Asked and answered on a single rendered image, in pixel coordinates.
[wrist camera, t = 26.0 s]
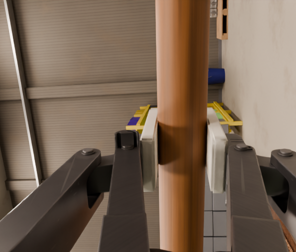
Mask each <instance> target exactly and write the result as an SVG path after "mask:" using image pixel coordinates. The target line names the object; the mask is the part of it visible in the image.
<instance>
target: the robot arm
mask: <svg viewBox="0 0 296 252"><path fill-rule="evenodd" d="M114 142H115V151H114V154H111V155H106V156H101V151H100V150H99V149H96V148H83V149H82V150H79V151H77V152H76V153H75V154H74V155H73V156H71V157H70V158H69V159H68V160H67V161H66V162H65V163H64V164H63V165H61V166H60V167H59V168H58V169H57V170H56V171H55V172H54V173H53V174H51V175H50V176H49V177H48V178H47V179H46V180H45V181H44V182H43V183H41V184H40V185H39V186H38V187H37V188H36V189H35V190H34V191H33V192H31V193H30V194H29V195H28V196H27V197H26V198H25V199H24V200H23V201H21V202H20V203H19V204H18V205H17V206H16V207H15V208H14V209H13V210H11V211H10V212H9V213H8V214H7V215H6V216H5V217H4V218H3V219H1V220H0V252H70V251H71V250H72V248H73V246H74V245H75V243H76V242H77V240H78V238H79V237H80V235H81V234H82V232H83V231H84V229H85V227H86V226H87V224H88V223H89V221H90V219H91V218H92V216H93V215H94V213H95V211H96V210H97V208H98V207H99V205H100V204H101V202H102V200H103V199H104V193H106V192H109V197H108V204H107V212H106V215H103V218H102V224H101V231H100V237H99V244H98V250H97V252H172V251H168V250H163V249H158V248H150V246H149V235H148V224H147V214H146V212H145V201H144V192H154V190H156V183H157V174H158V165H159V148H158V108H151V109H150V110H149V112H148V115H147V118H146V121H145V125H144V128H143V131H142V134H139V132H138V131H136V130H131V129H126V130H120V131H117V132H115V133H114ZM205 165H206V170H207V175H208V180H209V186H210V191H212V192H213V193H216V194H223V192H225V191H226V201H225V206H226V251H216V252H289V249H288V246H287V242H286V239H285V236H284V232H283V229H282V225H281V223H280V220H281V221H282V222H283V224H284V225H285V227H286V228H287V229H288V231H289V232H290V233H291V235H292V236H293V238H294V239H295V240H296V152H295V151H292V150H291V149H286V148H283V149H275V150H272V151H271V155H270V157H266V156H260V155H257V154H256V150H255V149H254V148H253V147H252V146H249V145H246V144H245V142H244V141H243V139H242V137H241V136H240V135H238V134H236V133H224V130H223V128H222V126H221V124H220V121H219V119H218V117H217V115H216V113H215V110H214V109H213V108H212V107H207V123H206V157H205ZM270 206H271V207H272V209H273V210H274V212H275V213H276V214H277V216H278V217H279V218H280V220H276V219H273V215H272V211H271V208H270Z"/></svg>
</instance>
